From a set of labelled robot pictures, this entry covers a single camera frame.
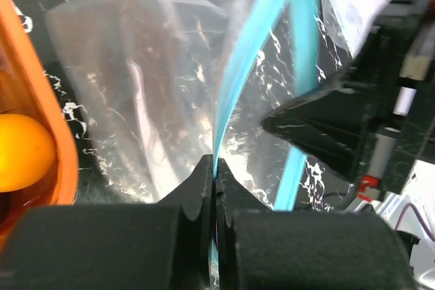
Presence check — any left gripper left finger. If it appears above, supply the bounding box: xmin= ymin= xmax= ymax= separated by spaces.
xmin=1 ymin=155 xmax=213 ymax=290

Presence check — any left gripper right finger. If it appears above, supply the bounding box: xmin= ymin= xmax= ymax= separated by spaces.
xmin=215 ymin=160 xmax=417 ymax=289

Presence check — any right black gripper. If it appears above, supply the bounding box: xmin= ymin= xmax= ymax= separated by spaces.
xmin=261 ymin=0 xmax=434 ymax=202

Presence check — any clear zip top bag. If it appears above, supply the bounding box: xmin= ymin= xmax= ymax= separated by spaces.
xmin=46 ymin=0 xmax=353 ymax=211

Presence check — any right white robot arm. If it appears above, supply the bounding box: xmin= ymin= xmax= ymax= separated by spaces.
xmin=262 ymin=0 xmax=434 ymax=289

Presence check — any yellow orange fruit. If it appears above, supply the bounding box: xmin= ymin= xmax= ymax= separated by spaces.
xmin=1 ymin=113 xmax=56 ymax=193

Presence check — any orange plastic basket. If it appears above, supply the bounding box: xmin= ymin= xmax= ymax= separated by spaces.
xmin=1 ymin=0 xmax=79 ymax=242

